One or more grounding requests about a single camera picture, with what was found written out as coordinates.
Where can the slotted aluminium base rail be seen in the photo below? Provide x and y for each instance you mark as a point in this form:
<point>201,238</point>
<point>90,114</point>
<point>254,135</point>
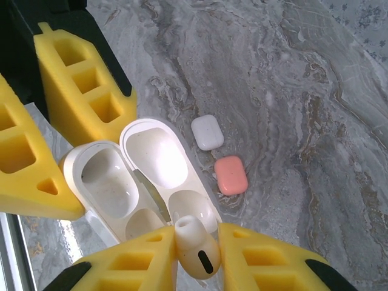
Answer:
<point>15,257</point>

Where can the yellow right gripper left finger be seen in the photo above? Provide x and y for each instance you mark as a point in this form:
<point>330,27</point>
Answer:
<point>157,272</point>

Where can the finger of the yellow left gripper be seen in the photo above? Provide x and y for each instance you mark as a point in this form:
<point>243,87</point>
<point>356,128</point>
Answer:
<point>45,200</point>
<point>69,121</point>

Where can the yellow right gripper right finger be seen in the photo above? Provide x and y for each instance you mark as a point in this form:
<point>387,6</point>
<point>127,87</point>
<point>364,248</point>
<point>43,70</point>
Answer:
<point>233,272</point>

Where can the pink earbud charging case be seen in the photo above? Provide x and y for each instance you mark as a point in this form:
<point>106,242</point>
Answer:
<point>231,175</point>

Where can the white earbud charging case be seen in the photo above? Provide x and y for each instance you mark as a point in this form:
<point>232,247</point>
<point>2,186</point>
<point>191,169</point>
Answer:
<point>151,157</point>
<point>207,131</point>

